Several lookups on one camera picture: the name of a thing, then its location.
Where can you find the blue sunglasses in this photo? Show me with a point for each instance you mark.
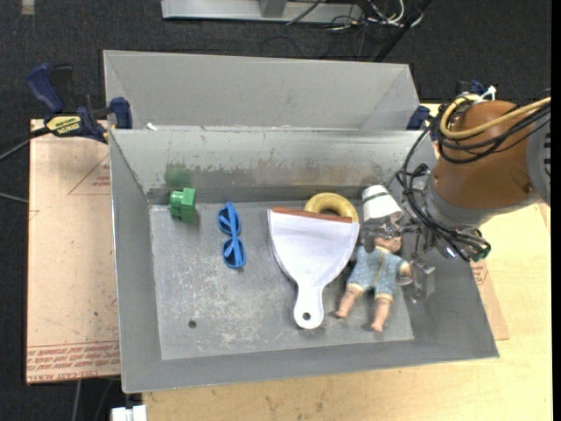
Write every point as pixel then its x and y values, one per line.
pixel 231 252

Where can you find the grey metal bin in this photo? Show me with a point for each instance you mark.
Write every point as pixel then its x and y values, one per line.
pixel 219 314

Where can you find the doll in blue clothes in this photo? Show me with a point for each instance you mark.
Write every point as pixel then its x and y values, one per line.
pixel 377 272

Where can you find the green toy camera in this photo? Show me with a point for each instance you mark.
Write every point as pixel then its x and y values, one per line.
pixel 184 204

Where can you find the white cup with green stripe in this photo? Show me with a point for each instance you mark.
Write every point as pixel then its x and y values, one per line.
pixel 379 206

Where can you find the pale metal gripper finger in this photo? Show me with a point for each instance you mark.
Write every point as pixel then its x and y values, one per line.
pixel 424 281
pixel 391 230

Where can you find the white dustpan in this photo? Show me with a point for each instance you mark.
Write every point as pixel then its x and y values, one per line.
pixel 311 252

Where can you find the brown cardboard board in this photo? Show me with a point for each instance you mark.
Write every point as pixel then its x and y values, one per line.
pixel 70 244

